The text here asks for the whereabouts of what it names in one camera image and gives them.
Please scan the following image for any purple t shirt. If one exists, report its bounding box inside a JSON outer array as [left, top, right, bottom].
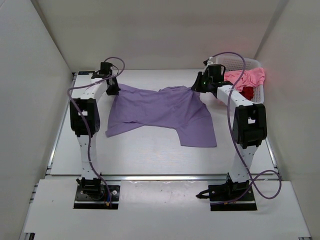
[[105, 84, 217, 148]]

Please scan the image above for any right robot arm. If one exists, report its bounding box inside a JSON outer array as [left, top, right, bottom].
[[191, 63, 267, 200]]

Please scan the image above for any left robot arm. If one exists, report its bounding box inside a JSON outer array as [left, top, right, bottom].
[[67, 61, 120, 200]]

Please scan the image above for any white plastic laundry basket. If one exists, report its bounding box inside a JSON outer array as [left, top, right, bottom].
[[215, 54, 266, 104]]

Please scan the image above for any dark label sticker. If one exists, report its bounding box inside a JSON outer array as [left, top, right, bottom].
[[77, 71, 95, 76]]

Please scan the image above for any red t shirt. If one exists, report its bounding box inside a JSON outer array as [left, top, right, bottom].
[[240, 86, 254, 101]]

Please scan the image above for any pink t shirt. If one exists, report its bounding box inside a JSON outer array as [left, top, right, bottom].
[[224, 67, 266, 92]]

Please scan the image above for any aluminium rail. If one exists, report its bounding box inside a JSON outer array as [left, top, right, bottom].
[[102, 174, 227, 181]]

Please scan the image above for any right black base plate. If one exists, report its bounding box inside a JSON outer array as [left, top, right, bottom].
[[196, 183, 258, 212]]

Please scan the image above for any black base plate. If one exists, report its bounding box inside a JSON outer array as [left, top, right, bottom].
[[73, 185, 121, 210], [196, 183, 258, 212]]

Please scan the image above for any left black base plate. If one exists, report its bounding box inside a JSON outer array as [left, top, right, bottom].
[[73, 185, 121, 210]]

